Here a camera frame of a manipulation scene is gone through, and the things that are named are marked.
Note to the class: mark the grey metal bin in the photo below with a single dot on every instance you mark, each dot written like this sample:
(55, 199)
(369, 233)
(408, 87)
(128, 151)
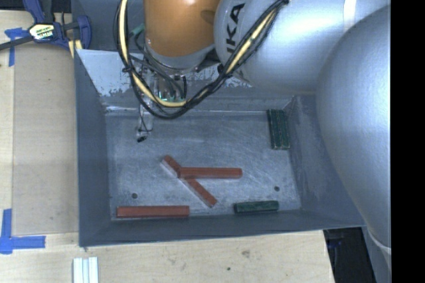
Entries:
(212, 142)

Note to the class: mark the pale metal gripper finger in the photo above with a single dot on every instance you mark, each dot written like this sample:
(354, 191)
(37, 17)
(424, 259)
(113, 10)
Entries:
(150, 117)
(142, 132)

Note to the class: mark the pale wood flat board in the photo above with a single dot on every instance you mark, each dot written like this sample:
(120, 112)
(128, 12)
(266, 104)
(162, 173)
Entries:
(43, 142)

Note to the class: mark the red-brown flat block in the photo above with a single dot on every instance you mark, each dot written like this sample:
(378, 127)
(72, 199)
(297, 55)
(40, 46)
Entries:
(152, 211)
(212, 172)
(202, 191)

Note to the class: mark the dark green flat block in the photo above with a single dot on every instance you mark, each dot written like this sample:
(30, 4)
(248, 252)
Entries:
(279, 129)
(255, 207)

